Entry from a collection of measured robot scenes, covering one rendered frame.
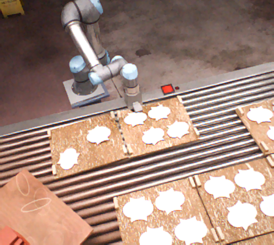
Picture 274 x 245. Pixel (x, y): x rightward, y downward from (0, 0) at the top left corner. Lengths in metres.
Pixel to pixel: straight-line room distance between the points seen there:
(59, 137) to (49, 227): 0.59
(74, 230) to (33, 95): 2.40
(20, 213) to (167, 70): 2.51
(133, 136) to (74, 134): 0.35
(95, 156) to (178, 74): 2.03
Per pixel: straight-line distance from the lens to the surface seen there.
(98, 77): 1.61
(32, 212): 1.55
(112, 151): 1.74
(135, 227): 1.53
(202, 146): 1.77
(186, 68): 3.64
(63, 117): 2.00
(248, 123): 1.89
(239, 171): 1.68
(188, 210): 1.56
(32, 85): 3.77
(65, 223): 1.48
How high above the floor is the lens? 2.35
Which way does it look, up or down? 48 degrees down
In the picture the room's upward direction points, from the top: 7 degrees counter-clockwise
